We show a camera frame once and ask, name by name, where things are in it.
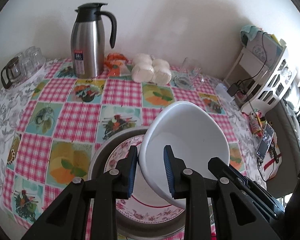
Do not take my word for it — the small white bowl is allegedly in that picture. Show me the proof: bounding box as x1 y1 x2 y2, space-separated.
138 101 230 209

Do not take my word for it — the floral round plate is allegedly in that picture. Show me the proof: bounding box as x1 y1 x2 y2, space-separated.
104 134 184 224

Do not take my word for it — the steel round tray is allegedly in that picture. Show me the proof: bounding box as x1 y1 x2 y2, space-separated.
88 126 185 239

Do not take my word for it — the strawberry bowl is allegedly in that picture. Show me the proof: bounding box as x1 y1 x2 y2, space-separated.
116 184 175 210

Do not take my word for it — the smartphone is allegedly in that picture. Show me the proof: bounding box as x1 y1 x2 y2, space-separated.
256 124 274 160

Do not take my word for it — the glass mug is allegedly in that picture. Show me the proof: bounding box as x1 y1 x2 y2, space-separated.
174 57 204 90

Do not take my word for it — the white buns bag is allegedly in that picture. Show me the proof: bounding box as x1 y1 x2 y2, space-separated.
131 53 172 86

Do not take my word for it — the white power strip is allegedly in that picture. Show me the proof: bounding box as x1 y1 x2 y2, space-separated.
215 83 234 103

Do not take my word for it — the colourful candy tube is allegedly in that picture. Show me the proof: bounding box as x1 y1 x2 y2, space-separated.
248 112 263 138

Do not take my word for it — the orange snack packet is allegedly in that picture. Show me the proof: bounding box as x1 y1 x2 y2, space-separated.
104 53 132 77

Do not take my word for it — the black charger adapter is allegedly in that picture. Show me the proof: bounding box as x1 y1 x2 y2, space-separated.
227 83 240 96

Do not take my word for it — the white lattice shelf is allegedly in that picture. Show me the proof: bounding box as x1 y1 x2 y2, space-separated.
224 46 297 115

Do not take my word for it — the steel thermos jug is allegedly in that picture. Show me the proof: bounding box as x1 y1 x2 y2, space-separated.
70 2 117 79

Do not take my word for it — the glass cups rack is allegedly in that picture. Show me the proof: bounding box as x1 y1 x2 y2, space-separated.
0 46 46 89

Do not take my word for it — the black charger cable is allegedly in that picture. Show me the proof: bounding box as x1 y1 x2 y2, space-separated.
233 31 282 183

